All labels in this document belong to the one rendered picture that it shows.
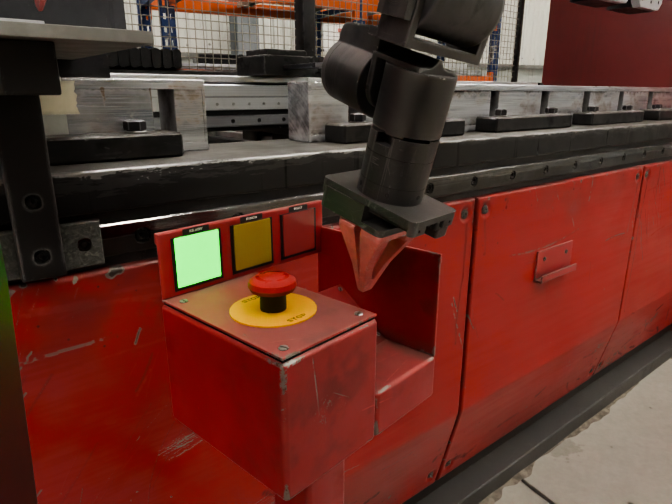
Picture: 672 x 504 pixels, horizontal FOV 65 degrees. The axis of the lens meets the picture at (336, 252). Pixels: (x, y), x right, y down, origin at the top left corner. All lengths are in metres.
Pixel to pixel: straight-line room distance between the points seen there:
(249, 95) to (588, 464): 1.28
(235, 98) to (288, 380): 0.79
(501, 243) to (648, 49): 1.45
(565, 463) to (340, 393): 1.26
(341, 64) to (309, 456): 0.32
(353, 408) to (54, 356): 0.34
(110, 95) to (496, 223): 0.72
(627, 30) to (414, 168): 2.07
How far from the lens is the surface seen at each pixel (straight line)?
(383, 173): 0.42
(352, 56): 0.47
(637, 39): 2.43
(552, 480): 1.57
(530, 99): 1.35
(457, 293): 1.03
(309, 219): 0.56
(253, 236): 0.52
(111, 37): 0.47
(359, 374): 0.43
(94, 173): 0.60
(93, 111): 0.73
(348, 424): 0.45
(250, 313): 0.43
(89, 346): 0.65
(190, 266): 0.48
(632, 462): 1.72
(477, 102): 1.18
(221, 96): 1.08
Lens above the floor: 0.95
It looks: 17 degrees down
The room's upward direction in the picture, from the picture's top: straight up
